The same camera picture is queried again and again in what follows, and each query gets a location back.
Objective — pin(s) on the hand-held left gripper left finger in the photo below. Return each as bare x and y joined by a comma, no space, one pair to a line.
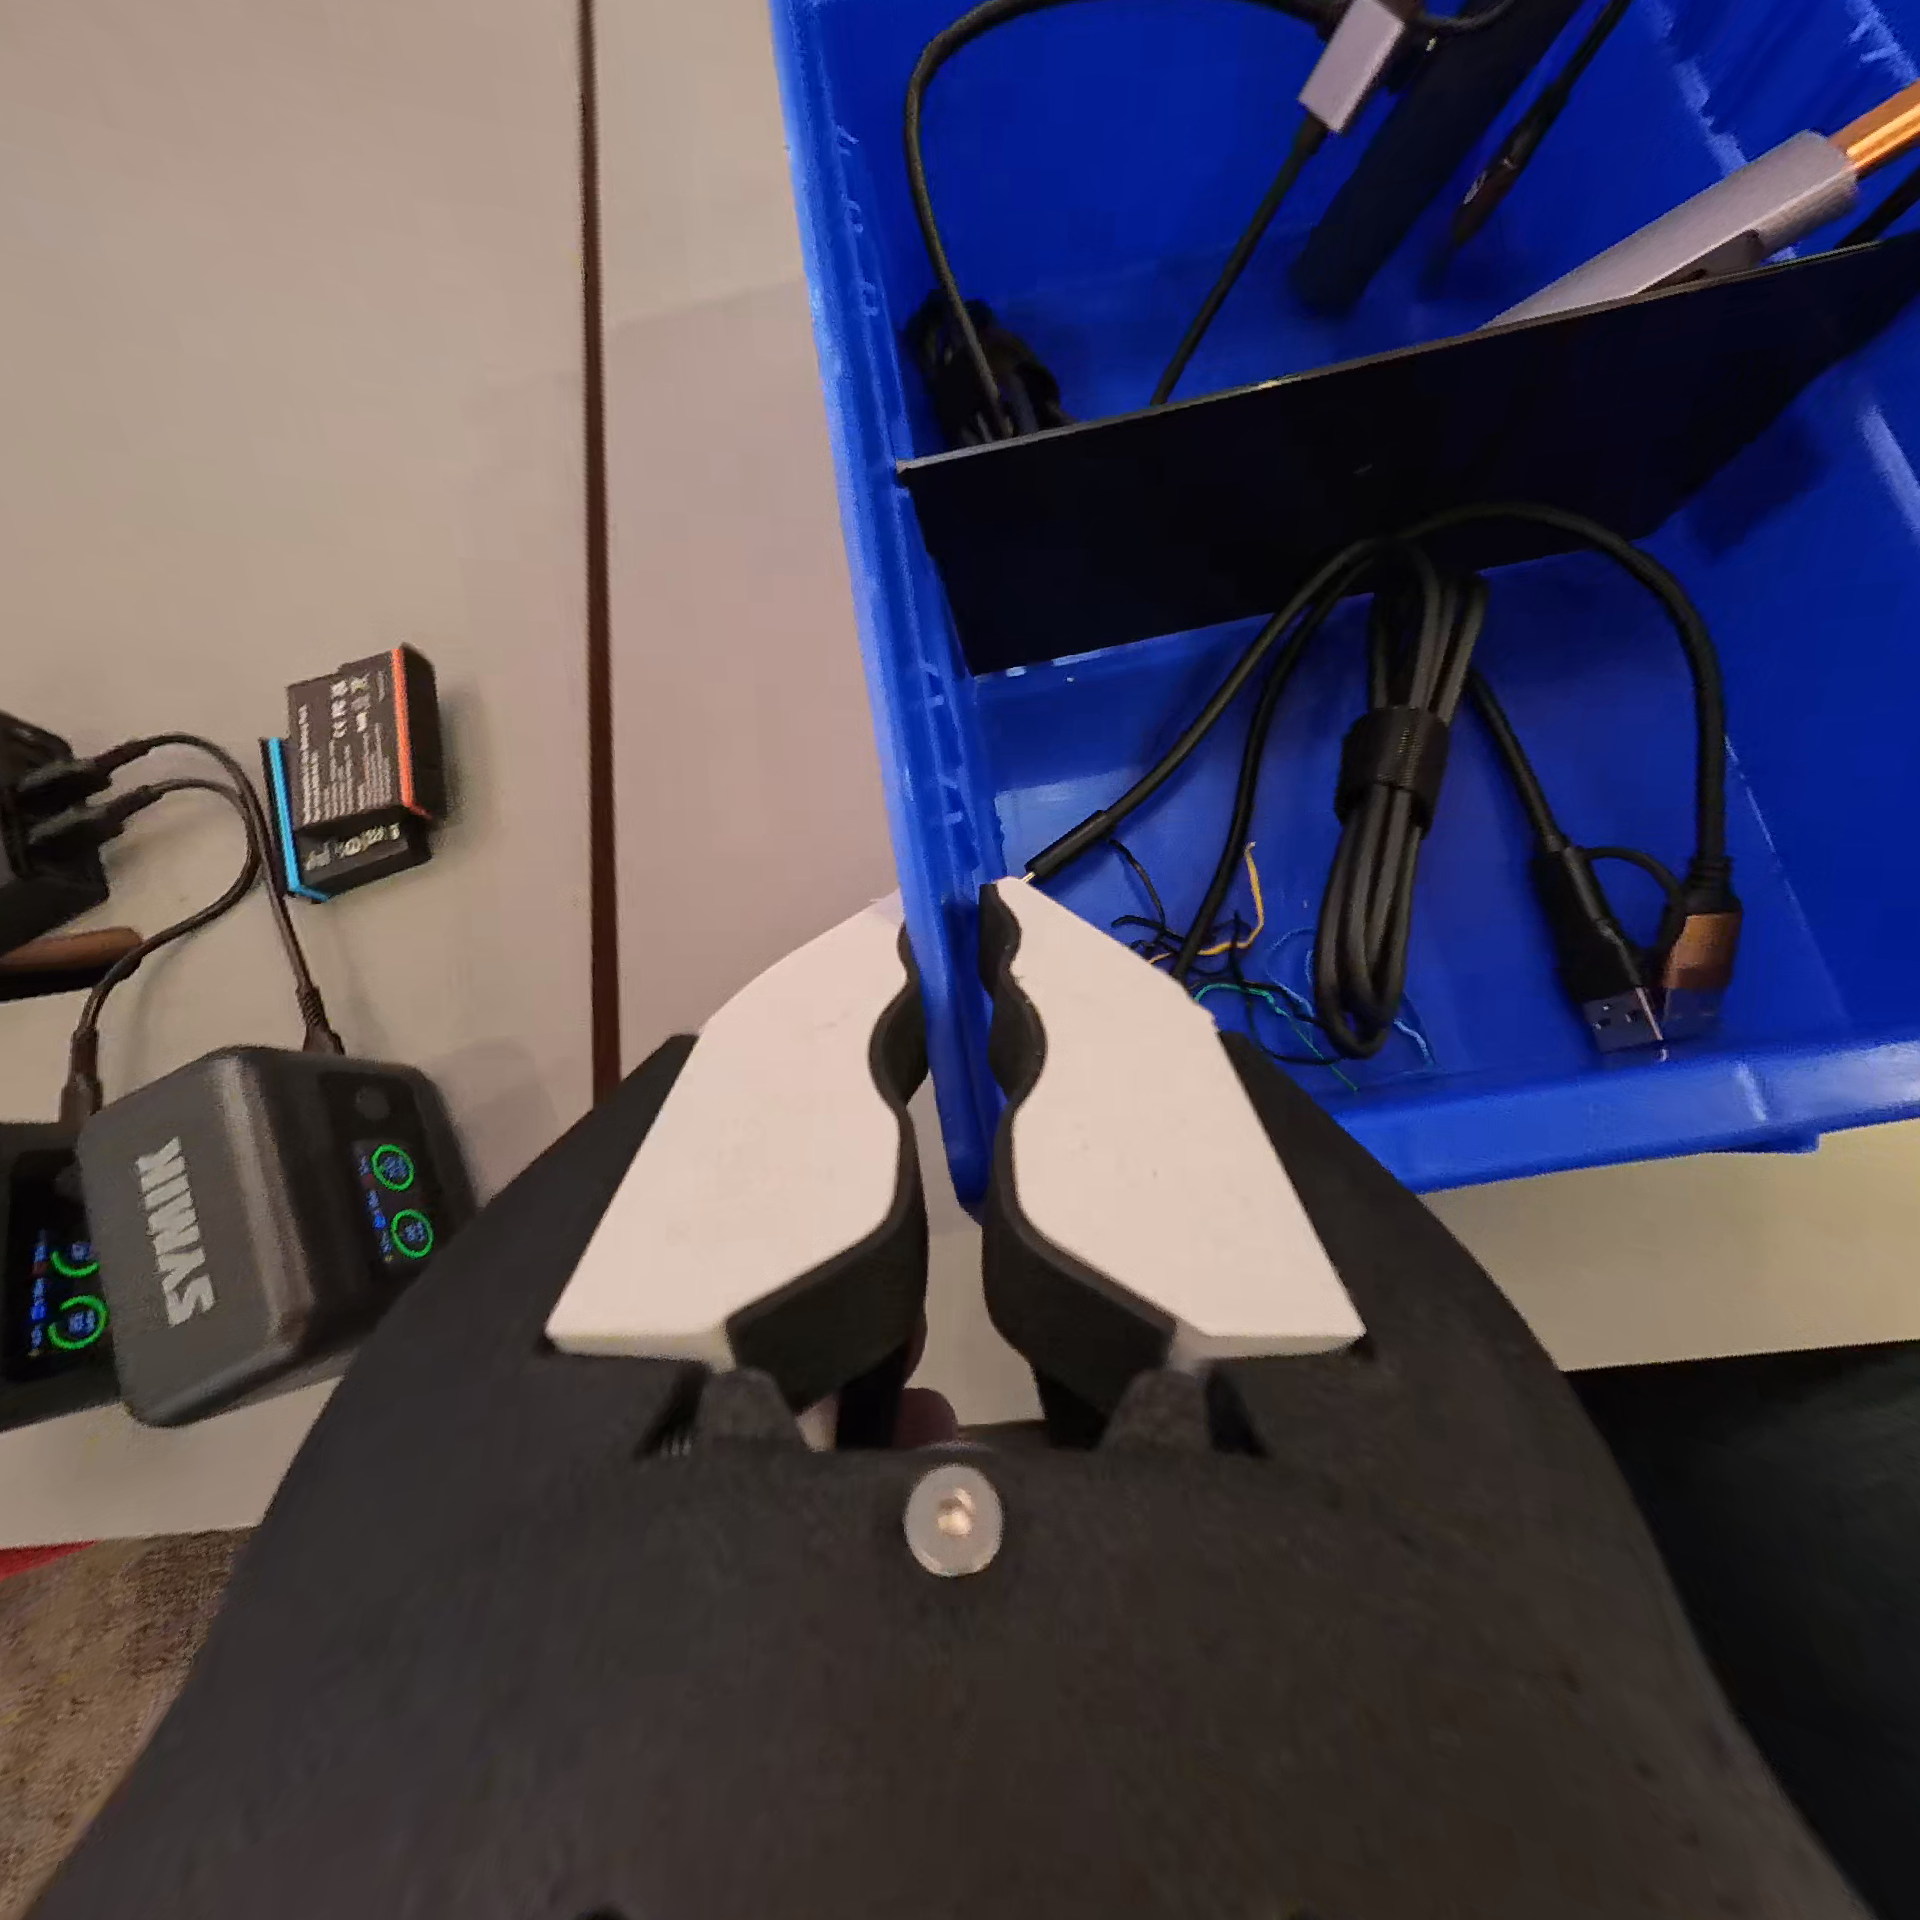
751,1172

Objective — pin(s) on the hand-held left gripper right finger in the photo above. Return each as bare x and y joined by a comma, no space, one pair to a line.
1170,1184

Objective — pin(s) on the blue plastic bin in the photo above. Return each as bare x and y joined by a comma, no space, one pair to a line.
1828,721

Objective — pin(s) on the short grey usb hub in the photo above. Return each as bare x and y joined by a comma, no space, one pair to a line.
1724,210

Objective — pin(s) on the black SYMIK battery charger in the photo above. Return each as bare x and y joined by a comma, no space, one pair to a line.
255,1245

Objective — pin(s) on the black battery blue edge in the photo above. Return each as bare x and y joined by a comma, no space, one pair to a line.
338,848

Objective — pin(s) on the black plastic bin divider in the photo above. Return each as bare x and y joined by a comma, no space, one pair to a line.
1276,465

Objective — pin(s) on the black power adapter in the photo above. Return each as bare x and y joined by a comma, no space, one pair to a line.
36,901

